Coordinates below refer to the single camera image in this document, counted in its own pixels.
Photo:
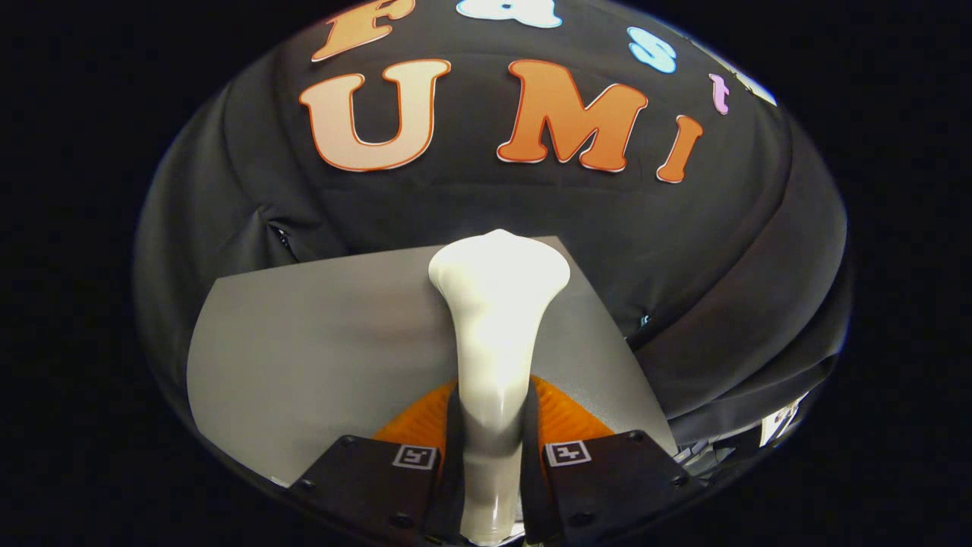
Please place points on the white box with blue label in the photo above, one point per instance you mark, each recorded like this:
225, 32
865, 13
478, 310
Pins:
782, 422

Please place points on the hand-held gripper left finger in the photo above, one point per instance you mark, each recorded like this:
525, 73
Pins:
453, 486

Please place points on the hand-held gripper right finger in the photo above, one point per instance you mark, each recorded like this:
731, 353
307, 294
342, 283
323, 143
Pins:
530, 486

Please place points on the black backdrop cloth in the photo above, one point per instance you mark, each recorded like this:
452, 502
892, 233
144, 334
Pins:
456, 205

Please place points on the white garment steamer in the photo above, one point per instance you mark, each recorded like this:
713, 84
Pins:
497, 319

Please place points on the grey drawer cabinet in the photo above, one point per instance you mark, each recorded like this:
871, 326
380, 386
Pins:
304, 365

